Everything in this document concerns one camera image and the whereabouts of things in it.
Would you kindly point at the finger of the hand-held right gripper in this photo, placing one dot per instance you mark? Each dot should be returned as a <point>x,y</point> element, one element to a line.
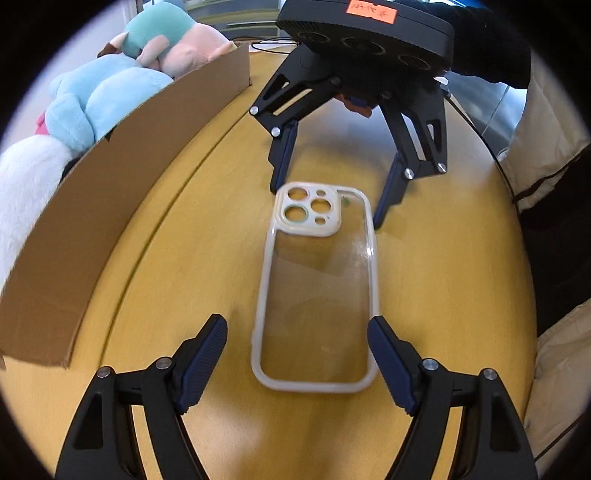
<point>282,157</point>
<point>392,194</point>

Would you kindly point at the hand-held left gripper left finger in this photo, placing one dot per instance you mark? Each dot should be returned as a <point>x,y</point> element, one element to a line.
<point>203,364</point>

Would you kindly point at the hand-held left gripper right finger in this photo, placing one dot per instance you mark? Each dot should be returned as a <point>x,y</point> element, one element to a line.
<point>392,364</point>

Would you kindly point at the clear phone case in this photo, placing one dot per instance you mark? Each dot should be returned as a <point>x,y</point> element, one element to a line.
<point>304,219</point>

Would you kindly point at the large cardboard box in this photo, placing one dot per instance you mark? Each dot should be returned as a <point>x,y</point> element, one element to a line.
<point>92,221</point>

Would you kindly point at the pink plush bear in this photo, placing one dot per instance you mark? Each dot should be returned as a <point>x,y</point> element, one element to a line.
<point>41,124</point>

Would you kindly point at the teal and pink plush toy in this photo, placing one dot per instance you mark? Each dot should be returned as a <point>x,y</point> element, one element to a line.
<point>184,50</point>

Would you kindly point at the cream padded jacket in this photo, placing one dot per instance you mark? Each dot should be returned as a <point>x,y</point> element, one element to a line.
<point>554,120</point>

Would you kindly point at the light blue plush toy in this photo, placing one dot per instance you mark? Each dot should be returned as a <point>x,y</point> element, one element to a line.
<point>106,92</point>

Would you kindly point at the white plush toy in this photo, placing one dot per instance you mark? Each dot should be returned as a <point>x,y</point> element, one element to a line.
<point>23,184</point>

